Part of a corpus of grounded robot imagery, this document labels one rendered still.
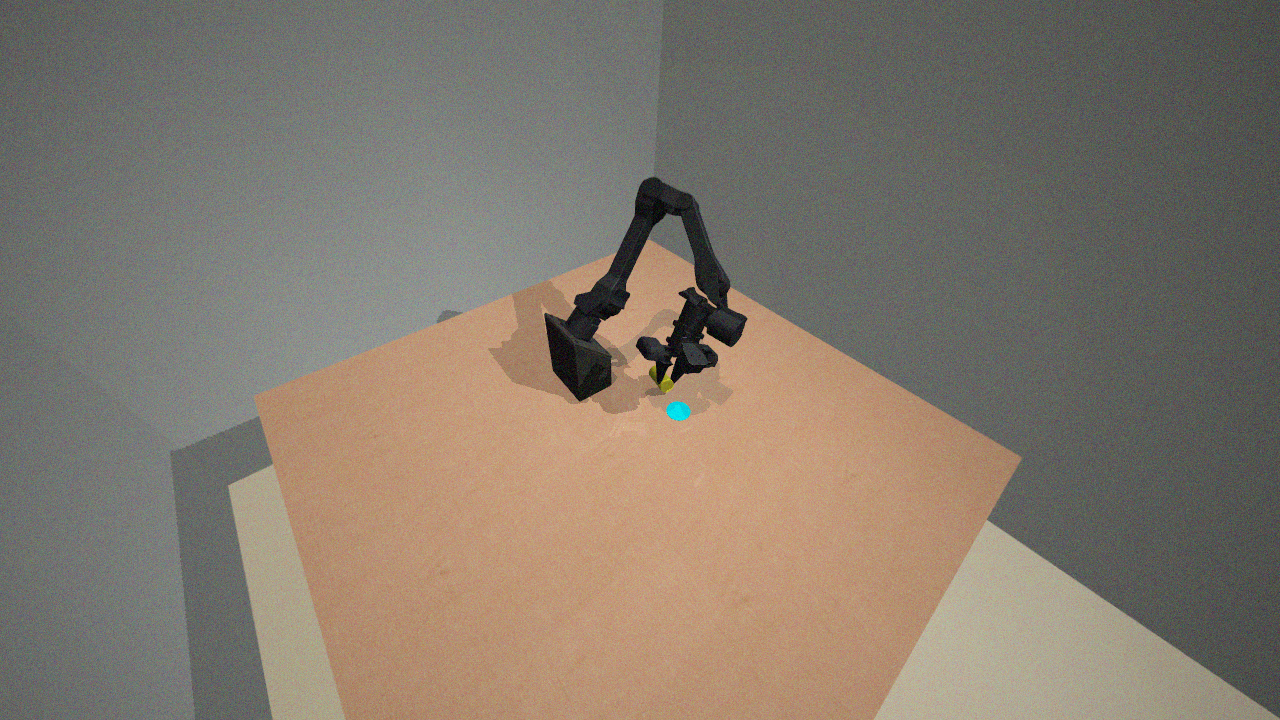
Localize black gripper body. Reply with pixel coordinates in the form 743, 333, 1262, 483
636, 320, 705, 363

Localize yellow cylinder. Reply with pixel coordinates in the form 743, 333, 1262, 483
649, 365, 675, 392

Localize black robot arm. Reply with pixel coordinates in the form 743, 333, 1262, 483
561, 177, 748, 374

